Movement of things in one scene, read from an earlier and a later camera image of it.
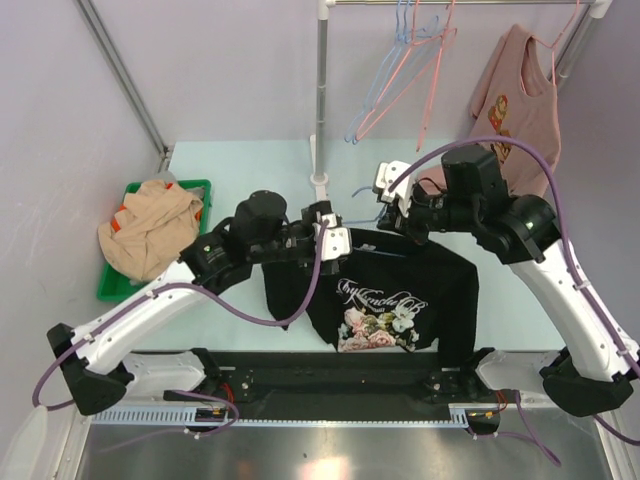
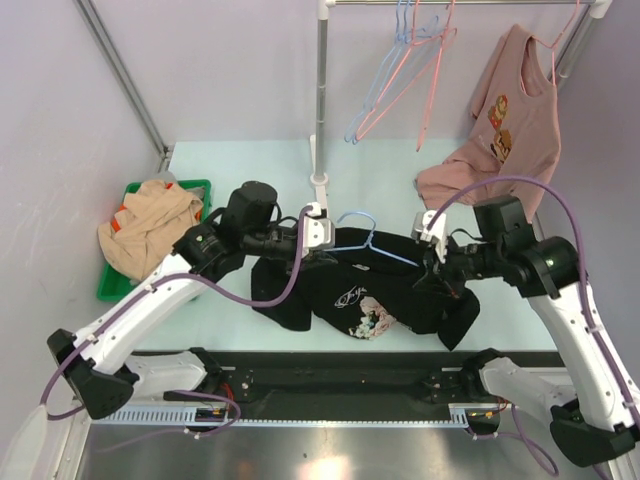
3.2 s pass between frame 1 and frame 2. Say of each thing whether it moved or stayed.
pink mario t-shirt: stayed
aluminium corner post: stayed
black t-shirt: moved
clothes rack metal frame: stayed
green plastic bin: stayed
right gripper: moved
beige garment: stayed
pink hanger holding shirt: stayed
